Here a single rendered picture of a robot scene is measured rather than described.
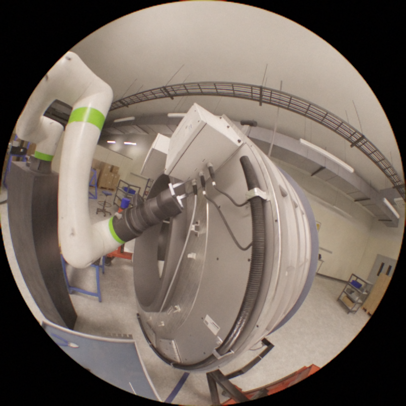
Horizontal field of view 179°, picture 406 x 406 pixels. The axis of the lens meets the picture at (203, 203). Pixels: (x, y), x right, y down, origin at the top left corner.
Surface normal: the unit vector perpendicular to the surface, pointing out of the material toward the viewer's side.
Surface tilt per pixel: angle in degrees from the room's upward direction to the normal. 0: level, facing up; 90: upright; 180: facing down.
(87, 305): 0
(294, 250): 77
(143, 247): 52
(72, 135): 85
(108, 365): 0
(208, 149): 132
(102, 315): 0
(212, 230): 90
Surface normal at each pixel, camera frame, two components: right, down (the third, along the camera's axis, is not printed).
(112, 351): 0.36, -0.93
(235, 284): -0.80, -0.28
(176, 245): 0.59, -0.19
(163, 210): 0.31, 0.74
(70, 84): 0.71, 0.70
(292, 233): -0.40, -0.36
